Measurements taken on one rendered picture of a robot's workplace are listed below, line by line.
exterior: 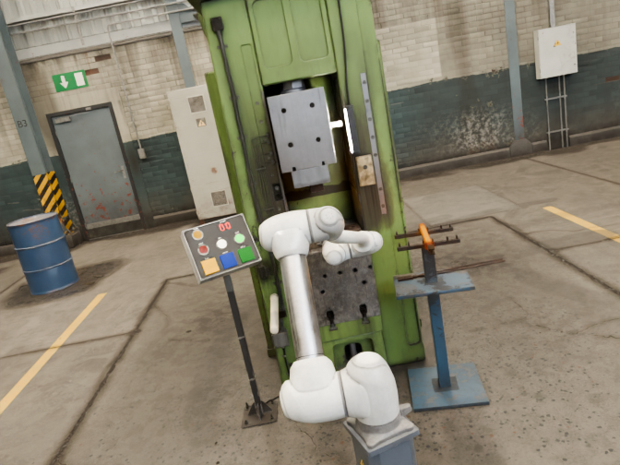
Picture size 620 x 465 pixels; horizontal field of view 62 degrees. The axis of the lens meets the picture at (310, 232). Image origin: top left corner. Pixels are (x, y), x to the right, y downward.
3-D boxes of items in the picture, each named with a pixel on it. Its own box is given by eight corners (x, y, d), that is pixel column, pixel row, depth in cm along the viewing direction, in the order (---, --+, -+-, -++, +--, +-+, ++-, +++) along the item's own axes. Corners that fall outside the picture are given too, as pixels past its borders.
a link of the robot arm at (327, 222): (340, 209, 207) (307, 216, 207) (340, 196, 189) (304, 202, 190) (347, 241, 204) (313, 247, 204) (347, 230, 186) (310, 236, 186)
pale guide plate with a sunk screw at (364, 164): (375, 184, 294) (371, 154, 290) (360, 186, 294) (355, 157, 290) (375, 183, 296) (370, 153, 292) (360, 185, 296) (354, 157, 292)
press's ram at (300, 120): (351, 160, 278) (339, 83, 267) (281, 173, 277) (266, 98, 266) (342, 150, 318) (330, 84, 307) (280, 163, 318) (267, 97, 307)
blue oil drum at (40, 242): (68, 290, 623) (45, 220, 600) (20, 299, 623) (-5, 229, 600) (87, 273, 680) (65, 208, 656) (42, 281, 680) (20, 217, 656)
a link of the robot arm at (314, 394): (348, 419, 169) (282, 431, 169) (348, 416, 184) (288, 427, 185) (307, 201, 192) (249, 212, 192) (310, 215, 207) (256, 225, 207)
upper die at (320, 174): (330, 182, 280) (327, 164, 277) (294, 188, 280) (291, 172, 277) (323, 170, 320) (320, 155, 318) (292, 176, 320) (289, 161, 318)
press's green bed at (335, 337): (392, 385, 309) (380, 315, 296) (330, 398, 308) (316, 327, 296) (375, 342, 362) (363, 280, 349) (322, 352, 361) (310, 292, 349)
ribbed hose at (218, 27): (289, 316, 309) (223, 15, 264) (276, 319, 309) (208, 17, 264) (289, 313, 314) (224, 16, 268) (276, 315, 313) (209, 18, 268)
